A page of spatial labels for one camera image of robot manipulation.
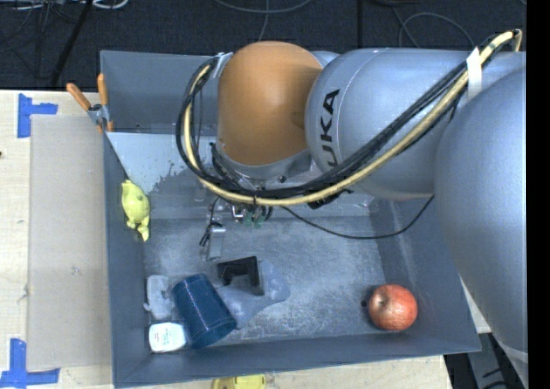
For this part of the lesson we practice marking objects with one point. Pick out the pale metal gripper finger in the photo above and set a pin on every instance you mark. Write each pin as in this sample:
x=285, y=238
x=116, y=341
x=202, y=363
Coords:
x=205, y=235
x=216, y=245

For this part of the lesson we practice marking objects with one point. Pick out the dark blue plastic cup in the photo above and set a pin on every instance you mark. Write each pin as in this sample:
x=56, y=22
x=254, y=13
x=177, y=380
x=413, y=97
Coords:
x=202, y=312

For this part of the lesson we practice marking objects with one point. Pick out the clear plastic bag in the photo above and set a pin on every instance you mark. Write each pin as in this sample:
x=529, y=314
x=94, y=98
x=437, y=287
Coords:
x=275, y=290

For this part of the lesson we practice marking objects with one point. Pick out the yellow toy animal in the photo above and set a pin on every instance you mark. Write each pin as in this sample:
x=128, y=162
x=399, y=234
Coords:
x=135, y=207

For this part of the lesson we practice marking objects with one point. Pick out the small white bottle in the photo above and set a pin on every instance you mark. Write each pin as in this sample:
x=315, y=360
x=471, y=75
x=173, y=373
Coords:
x=166, y=337

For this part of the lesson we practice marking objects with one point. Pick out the grey metal bin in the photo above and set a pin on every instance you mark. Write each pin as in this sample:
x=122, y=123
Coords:
x=326, y=258

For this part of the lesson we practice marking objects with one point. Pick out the pale cardboard board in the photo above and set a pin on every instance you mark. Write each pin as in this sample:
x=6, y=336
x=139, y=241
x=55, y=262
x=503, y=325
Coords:
x=69, y=250

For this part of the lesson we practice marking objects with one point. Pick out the red apple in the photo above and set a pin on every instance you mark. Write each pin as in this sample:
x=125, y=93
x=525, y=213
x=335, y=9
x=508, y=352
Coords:
x=393, y=308

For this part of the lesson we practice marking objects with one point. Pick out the black angular bracket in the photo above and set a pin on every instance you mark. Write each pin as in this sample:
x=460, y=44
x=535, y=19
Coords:
x=247, y=271

